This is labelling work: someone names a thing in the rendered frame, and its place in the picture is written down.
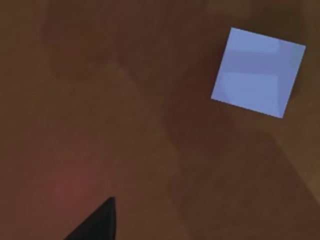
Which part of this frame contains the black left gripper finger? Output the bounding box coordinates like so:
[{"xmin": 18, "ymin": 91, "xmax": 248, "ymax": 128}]
[{"xmin": 62, "ymin": 196, "xmax": 117, "ymax": 240}]

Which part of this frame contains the light blue block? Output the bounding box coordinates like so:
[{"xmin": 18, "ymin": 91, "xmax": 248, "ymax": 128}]
[{"xmin": 210, "ymin": 26, "xmax": 307, "ymax": 119}]

